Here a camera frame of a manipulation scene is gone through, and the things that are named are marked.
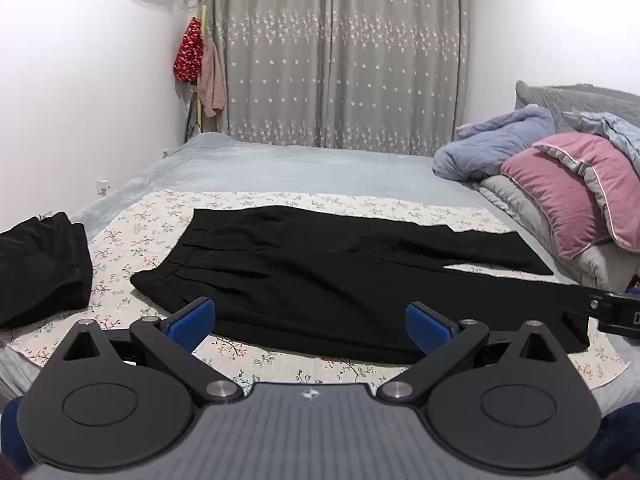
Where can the light blue cloth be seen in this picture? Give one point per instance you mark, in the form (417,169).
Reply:
(620,135)

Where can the black pants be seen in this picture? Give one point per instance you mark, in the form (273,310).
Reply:
(300,280)

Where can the white floral sheet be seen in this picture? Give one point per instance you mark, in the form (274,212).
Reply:
(140,230)

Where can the pink hanging garment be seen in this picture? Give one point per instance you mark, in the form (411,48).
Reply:
(212,80)

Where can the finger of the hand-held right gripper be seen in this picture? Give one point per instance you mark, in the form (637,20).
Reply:
(592,304)

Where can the folded black garment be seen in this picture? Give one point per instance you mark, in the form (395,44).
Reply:
(40,270)

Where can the red floral hanging garment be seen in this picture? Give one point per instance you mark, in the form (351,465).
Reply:
(189,55)

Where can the grey star-patterned curtain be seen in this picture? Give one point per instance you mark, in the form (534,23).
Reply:
(340,60)

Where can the wooden pole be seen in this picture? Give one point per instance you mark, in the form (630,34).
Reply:
(203,11)

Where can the pink pillow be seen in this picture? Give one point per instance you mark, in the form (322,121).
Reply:
(560,185)

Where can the grey pillow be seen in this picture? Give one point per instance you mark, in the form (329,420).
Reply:
(575,97)

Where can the lavender blue blanket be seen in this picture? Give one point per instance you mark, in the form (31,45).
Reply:
(490,145)

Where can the person's left leg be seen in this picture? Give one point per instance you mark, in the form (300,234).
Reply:
(12,435)

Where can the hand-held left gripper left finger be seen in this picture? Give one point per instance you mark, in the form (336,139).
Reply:
(192,326)

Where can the person's right leg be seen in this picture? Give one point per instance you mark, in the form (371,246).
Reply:
(617,440)

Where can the grey quilt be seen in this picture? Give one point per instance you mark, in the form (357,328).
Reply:
(520,210)

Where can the person's leg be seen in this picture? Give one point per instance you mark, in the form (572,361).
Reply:
(617,440)
(12,435)

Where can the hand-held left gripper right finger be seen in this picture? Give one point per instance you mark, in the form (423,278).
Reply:
(426,331)

